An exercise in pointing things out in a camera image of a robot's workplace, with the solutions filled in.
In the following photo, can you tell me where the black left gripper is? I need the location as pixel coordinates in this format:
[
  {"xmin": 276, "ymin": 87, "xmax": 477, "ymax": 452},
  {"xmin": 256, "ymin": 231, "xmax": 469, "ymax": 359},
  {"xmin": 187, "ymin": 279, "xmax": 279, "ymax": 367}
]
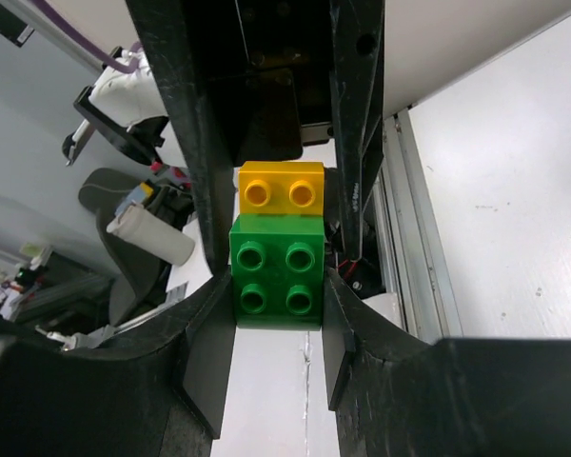
[{"xmin": 127, "ymin": 0, "xmax": 384, "ymax": 274}]

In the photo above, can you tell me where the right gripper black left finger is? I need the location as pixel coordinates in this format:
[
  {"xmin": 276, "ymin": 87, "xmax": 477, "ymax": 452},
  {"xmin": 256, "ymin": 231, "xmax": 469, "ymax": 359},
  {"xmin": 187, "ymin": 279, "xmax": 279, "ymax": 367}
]
[{"xmin": 0, "ymin": 272, "xmax": 236, "ymax": 456}]

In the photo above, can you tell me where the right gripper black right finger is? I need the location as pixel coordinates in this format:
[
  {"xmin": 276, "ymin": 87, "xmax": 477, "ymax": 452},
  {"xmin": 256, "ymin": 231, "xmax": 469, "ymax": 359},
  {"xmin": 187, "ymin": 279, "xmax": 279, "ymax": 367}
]
[{"xmin": 322, "ymin": 269, "xmax": 571, "ymax": 456}]

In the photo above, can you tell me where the green curved lego brick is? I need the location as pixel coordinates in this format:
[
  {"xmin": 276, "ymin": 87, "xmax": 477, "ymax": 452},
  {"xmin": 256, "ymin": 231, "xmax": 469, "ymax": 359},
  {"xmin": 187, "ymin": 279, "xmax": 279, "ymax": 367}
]
[{"xmin": 229, "ymin": 214, "xmax": 325, "ymax": 330}]

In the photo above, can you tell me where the light tan lego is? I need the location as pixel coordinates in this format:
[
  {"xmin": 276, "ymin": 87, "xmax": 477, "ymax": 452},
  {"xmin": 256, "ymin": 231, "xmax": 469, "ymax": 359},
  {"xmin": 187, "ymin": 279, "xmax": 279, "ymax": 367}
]
[{"xmin": 238, "ymin": 161, "xmax": 325, "ymax": 216}]

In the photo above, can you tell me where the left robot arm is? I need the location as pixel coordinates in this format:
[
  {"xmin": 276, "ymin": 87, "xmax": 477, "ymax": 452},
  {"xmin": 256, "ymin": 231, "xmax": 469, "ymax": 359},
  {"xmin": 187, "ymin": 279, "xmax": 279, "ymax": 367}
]
[{"xmin": 74, "ymin": 1, "xmax": 385, "ymax": 271}]

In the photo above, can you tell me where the aluminium frame rail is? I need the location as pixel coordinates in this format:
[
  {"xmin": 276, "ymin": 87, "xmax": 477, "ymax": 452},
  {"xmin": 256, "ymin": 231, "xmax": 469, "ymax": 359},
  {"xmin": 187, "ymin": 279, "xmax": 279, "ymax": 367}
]
[{"xmin": 379, "ymin": 109, "xmax": 463, "ymax": 343}]

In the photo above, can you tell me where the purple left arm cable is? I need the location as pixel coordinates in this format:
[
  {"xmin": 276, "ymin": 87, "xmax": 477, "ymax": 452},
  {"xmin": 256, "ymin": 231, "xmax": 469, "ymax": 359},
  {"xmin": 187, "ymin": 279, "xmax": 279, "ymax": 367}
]
[{"xmin": 32, "ymin": 0, "xmax": 147, "ymax": 75}]

